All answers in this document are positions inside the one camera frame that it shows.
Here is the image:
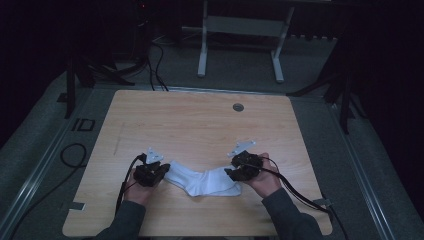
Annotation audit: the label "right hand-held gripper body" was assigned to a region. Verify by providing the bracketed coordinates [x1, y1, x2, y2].
[226, 139, 265, 182]

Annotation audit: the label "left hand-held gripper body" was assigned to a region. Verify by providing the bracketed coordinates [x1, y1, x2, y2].
[132, 146, 165, 188]

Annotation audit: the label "white sock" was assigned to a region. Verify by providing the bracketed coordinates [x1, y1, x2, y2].
[164, 159, 240, 197]
[213, 181, 243, 198]

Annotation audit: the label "person's left hand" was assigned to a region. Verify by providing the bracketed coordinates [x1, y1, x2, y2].
[123, 169, 158, 207]

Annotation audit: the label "person's right hand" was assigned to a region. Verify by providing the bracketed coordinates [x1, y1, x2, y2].
[244, 152, 283, 200]

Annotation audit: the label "grey tape piece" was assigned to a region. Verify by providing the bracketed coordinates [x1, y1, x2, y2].
[68, 201, 87, 212]
[312, 198, 333, 208]

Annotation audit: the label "black metal stand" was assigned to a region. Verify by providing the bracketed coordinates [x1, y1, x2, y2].
[285, 31, 370, 135]
[55, 54, 137, 120]

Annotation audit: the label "left hand-held gripper cable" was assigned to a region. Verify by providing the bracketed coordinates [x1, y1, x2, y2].
[114, 152, 148, 215]

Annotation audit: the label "hand-held gripper cable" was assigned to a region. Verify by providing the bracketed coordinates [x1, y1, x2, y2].
[258, 156, 350, 240]
[114, 152, 148, 215]

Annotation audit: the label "right hand-held gripper cable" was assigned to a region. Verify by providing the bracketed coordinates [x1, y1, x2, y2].
[258, 156, 350, 240]

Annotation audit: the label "black floor cable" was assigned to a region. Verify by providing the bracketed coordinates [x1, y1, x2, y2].
[7, 142, 89, 240]

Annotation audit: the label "black background cables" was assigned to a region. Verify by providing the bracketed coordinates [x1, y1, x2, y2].
[145, 19, 170, 92]

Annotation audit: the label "metal floor rail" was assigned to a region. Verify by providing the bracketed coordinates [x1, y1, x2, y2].
[328, 101, 398, 240]
[0, 109, 78, 234]

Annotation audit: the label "white desk frame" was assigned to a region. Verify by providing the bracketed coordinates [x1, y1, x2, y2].
[181, 0, 333, 84]

